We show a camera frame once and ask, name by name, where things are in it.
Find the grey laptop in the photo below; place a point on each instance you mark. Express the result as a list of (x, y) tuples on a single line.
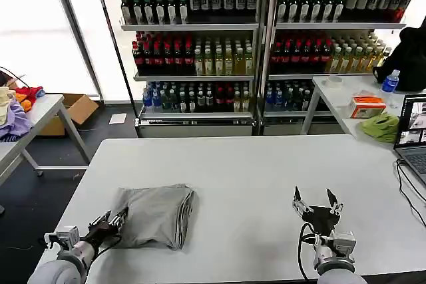
[(412, 137)]

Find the red cloth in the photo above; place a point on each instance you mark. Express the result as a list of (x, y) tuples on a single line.
[(31, 91)]

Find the blue water bottle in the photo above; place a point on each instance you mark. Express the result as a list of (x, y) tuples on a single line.
[(390, 82)]

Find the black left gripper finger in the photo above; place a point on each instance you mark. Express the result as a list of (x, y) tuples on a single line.
[(100, 219), (118, 218)]

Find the orange tissue box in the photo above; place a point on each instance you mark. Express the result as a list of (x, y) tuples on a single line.
[(367, 106)]

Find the black bag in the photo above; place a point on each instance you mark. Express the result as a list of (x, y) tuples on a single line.
[(407, 61)]

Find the metal shelf with bottles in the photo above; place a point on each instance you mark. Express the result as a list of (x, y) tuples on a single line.
[(333, 31), (189, 48)]

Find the grey slanted metal post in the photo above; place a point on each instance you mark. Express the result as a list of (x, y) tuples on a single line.
[(75, 28)]

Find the thin black pole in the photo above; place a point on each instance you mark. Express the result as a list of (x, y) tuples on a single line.
[(113, 34)]

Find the white side table with clothes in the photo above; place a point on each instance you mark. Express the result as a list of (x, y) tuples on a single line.
[(46, 111)]

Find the open cardboard box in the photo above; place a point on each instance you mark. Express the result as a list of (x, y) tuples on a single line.
[(78, 109)]

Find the grey printed t-shirt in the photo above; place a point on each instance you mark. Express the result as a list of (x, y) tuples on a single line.
[(156, 215)]

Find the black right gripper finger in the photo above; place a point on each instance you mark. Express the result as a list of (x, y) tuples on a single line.
[(334, 202), (299, 202)]

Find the purple cloth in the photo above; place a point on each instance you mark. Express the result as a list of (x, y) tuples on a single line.
[(16, 119)]

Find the orange cloth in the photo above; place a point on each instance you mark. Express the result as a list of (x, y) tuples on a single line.
[(20, 97)]

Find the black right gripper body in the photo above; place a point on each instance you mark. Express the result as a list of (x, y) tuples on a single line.
[(321, 219)]

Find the green cloth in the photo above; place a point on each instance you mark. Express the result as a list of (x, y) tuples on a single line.
[(381, 127)]

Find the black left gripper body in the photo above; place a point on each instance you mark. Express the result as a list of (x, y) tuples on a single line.
[(98, 232)]

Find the white paper sheet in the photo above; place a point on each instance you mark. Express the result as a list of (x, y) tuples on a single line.
[(118, 118)]

